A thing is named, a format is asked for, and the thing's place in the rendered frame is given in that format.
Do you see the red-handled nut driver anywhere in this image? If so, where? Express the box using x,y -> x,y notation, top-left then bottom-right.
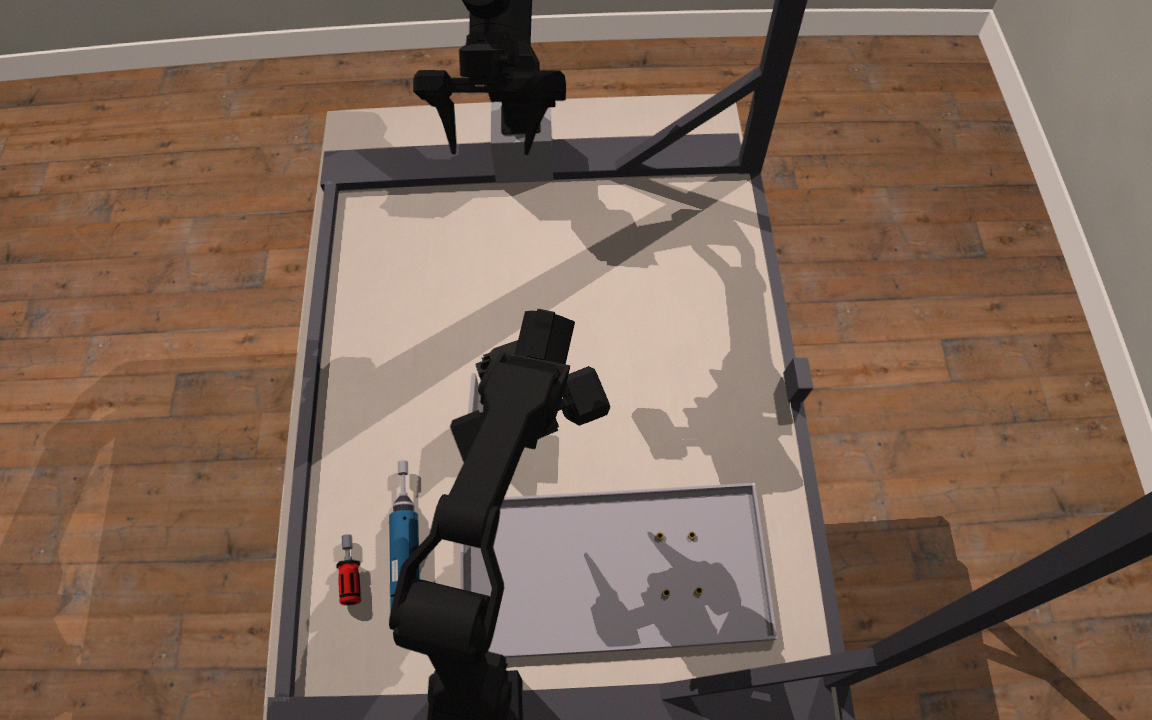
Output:
336,535 -> 361,605

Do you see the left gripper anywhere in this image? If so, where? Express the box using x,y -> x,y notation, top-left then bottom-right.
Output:
450,366 -> 611,462

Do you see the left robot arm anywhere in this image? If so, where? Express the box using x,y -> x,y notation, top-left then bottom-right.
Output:
389,309 -> 575,720

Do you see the blue cordless drill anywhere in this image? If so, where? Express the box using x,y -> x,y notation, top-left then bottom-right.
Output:
389,460 -> 419,605

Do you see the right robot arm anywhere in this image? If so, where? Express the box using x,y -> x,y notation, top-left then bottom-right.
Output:
458,0 -> 540,135

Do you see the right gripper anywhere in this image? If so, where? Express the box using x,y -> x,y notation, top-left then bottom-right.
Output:
414,24 -> 566,156

